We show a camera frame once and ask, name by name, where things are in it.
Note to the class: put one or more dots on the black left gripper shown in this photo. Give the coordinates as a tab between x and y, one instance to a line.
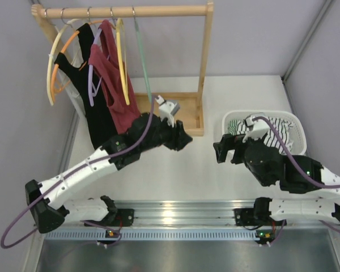
175	135

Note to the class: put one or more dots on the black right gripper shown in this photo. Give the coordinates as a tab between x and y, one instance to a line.
229	142

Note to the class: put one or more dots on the purple hanger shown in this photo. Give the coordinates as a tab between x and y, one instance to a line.
92	89

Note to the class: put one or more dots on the red tank top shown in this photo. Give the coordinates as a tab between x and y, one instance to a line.
106	67

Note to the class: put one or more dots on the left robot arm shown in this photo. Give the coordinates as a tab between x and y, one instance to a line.
51	201

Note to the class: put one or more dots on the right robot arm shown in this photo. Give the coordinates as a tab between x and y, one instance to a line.
296	174

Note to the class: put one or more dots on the black tank top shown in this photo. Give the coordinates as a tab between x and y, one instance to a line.
100	123

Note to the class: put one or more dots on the green hanger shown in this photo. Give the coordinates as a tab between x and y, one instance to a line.
143	61

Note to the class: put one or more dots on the yellow hanger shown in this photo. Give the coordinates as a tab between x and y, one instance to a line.
121	55

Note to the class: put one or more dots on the cream hanger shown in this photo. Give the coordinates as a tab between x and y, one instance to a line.
55	84

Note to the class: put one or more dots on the green white garment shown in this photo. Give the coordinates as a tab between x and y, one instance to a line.
233	126

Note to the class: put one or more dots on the wooden clothes rack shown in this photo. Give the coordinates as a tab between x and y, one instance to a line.
165	54

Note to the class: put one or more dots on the black white striped garment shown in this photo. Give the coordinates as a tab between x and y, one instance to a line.
282	126

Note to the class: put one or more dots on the white perforated plastic basket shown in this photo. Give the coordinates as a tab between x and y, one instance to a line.
296	132

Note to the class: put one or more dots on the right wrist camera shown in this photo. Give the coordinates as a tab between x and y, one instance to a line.
258	127

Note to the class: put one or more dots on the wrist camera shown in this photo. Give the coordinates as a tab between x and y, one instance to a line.
167	110
258	127

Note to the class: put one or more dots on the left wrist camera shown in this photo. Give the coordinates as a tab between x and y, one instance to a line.
167	110

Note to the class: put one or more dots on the aluminium mounting rail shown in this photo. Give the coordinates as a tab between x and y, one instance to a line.
214	213

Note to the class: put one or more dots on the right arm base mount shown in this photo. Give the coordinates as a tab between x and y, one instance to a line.
267	229

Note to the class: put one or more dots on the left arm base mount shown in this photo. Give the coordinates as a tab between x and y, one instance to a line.
113	226

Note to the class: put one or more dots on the slotted cable duct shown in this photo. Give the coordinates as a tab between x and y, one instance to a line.
89	234

